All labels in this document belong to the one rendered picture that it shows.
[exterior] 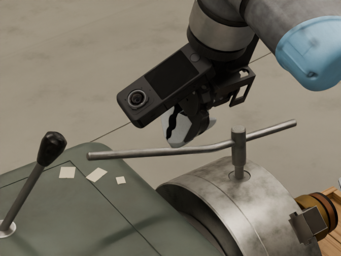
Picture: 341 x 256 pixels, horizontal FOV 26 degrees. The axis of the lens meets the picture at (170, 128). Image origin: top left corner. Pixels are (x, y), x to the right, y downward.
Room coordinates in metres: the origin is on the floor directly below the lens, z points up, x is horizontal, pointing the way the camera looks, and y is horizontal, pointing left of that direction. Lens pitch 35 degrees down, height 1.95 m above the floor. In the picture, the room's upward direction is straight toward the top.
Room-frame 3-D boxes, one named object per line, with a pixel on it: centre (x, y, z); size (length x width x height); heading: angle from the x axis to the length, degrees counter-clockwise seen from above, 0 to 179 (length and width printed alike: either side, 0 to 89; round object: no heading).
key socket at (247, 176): (0.89, -0.11, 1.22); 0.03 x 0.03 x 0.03
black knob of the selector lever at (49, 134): (0.76, 0.15, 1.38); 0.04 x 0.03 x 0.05; 125
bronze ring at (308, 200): (0.96, -0.23, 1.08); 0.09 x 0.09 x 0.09; 36
